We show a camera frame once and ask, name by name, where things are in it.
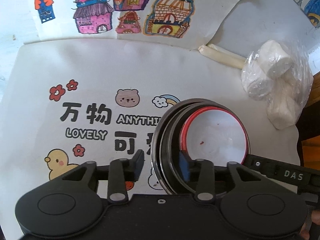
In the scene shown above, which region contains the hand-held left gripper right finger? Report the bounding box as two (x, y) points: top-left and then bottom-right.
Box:
(179, 150), (270, 203)

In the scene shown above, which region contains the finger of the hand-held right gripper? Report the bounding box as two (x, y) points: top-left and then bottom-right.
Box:
(244, 155), (276, 180)

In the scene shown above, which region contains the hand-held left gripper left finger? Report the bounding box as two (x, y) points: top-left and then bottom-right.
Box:
(60, 149), (145, 203)

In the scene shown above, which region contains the clear bag of white buns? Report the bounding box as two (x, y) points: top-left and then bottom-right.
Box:
(241, 40), (314, 130)

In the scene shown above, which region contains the white printed tablecloth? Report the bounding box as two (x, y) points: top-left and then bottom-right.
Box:
(0, 39), (301, 198)

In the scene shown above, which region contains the cream rolled sheet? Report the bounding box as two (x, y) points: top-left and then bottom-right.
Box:
(198, 44), (247, 70)

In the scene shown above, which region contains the colourful houses drawing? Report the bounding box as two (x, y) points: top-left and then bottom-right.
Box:
(25, 0), (247, 47)

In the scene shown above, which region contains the teddy bear drawing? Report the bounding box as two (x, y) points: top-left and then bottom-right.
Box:
(275, 0), (320, 28)

